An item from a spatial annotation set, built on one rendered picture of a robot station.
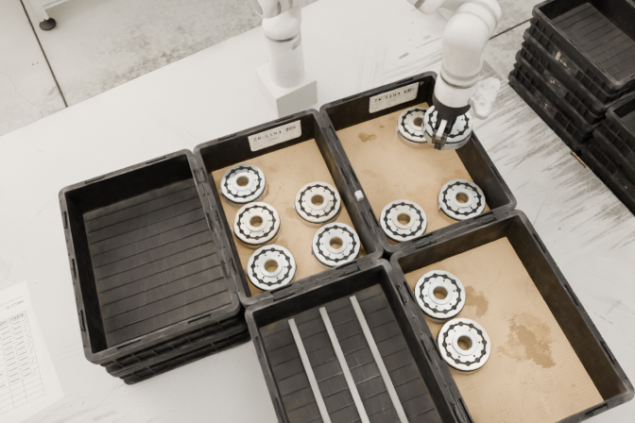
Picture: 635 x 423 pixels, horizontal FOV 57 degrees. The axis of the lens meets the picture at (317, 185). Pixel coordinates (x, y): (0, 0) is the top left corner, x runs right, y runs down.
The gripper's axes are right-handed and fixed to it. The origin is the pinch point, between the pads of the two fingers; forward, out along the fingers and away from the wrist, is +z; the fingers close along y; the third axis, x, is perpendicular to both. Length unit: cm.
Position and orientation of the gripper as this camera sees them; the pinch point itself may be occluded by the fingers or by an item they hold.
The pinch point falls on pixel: (442, 134)
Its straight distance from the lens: 124.9
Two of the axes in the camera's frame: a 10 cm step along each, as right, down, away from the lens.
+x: 9.1, 3.5, -2.3
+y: -4.2, 7.9, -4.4
